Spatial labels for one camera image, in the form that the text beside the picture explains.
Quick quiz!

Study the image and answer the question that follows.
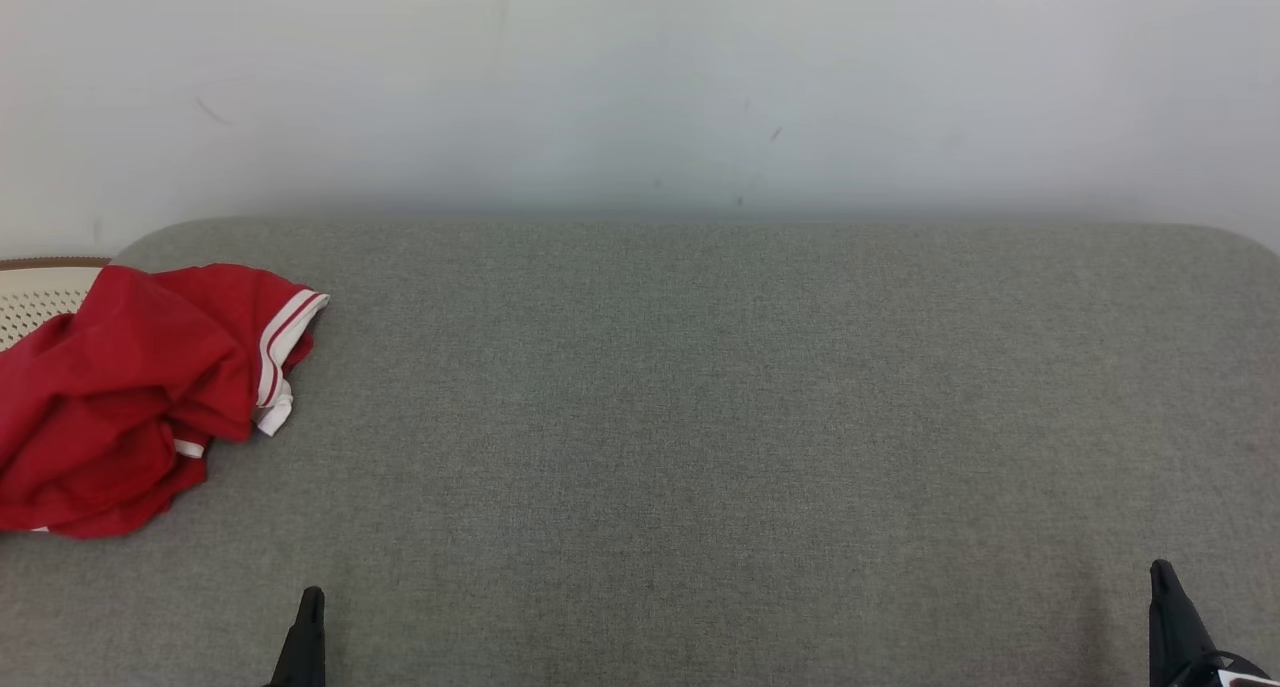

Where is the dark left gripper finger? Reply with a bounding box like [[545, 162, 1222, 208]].
[[265, 587, 326, 687]]

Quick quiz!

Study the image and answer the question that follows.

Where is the red white basketball jersey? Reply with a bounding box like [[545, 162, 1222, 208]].
[[0, 263, 331, 448]]

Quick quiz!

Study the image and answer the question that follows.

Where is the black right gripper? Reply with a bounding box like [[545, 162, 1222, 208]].
[[1150, 559, 1279, 687]]

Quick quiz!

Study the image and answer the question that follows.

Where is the cream perforated laundry basket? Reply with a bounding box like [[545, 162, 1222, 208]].
[[0, 257, 113, 353]]

